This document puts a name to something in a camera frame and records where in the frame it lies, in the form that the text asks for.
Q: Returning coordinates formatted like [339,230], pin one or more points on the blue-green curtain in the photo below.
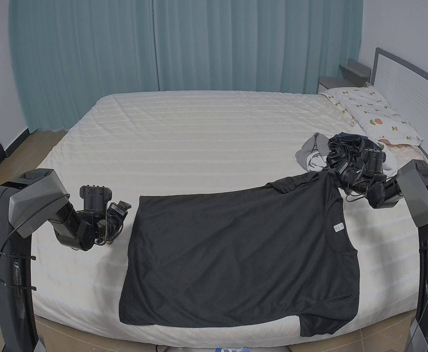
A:
[81,50]
[254,31]

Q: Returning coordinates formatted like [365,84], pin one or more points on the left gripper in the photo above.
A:
[115,216]

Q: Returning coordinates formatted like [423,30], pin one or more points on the pile of clothes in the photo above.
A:
[313,152]

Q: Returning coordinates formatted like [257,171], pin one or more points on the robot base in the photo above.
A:
[232,350]

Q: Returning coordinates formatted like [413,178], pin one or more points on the black T-shirt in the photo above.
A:
[236,251]

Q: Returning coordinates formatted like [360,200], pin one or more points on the grey bedside table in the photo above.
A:
[331,83]

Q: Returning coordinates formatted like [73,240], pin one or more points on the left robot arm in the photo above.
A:
[34,200]

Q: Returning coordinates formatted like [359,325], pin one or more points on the bed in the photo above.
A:
[199,134]

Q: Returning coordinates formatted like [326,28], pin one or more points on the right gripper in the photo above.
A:
[349,176]

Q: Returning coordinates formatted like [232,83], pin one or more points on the white printed pillow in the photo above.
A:
[371,108]

